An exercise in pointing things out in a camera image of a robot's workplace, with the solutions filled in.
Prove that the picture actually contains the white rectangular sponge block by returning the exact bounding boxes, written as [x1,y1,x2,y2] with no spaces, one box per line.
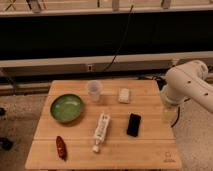
[118,88,130,104]

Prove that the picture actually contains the black caster wheel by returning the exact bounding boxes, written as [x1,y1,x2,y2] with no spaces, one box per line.
[0,137,13,151]

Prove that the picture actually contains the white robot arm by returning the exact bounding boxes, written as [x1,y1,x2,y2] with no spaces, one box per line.
[160,60,213,124]

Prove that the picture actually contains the black eraser block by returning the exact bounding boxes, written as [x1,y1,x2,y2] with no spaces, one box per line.
[127,114,141,137]

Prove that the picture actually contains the white wall socket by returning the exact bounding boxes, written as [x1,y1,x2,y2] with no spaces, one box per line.
[88,65,93,72]

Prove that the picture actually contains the red chili pepper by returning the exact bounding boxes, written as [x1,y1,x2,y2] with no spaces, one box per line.
[56,136,67,160]

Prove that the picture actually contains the black hanging cable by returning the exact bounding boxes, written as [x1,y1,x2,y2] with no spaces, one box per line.
[101,3,135,72]

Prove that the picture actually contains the clear plastic cup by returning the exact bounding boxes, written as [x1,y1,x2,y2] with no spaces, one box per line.
[86,80,102,102]

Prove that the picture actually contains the green round bowl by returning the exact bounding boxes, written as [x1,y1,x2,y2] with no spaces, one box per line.
[50,94,84,123]

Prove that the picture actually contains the white tube with cap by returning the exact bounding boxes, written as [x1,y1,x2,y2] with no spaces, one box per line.
[92,112,110,153]

